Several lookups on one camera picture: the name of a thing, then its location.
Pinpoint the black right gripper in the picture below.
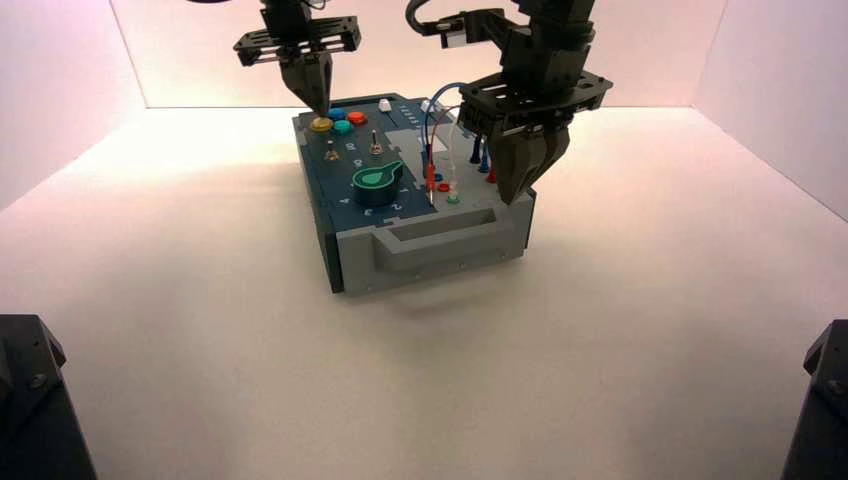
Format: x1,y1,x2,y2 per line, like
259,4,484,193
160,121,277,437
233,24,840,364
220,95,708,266
458,29,614,205

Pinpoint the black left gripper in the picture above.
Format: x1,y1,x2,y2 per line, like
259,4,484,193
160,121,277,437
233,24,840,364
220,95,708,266
233,0,362,115

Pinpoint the blue and grey task box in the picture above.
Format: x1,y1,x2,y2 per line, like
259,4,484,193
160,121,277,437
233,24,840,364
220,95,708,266
292,92,537,297

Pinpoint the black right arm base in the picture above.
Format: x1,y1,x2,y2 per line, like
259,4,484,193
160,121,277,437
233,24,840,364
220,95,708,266
781,319,848,480

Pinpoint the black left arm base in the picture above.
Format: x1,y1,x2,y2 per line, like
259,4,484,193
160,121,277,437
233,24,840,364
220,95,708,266
0,314,99,480

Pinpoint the black and green rotary knob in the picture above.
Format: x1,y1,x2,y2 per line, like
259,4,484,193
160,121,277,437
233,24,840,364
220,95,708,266
352,160,405,207

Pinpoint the blue jumper cable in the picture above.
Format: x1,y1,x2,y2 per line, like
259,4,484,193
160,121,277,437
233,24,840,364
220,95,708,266
423,82,493,175

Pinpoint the white jumper cable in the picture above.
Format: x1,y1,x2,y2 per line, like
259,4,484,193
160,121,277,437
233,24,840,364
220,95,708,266
445,115,464,199

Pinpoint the red jumper cable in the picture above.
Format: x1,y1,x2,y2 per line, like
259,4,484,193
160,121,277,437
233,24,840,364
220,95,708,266
425,104,498,203

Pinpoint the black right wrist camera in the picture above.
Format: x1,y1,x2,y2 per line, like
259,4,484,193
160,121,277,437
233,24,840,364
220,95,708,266
423,16,495,51

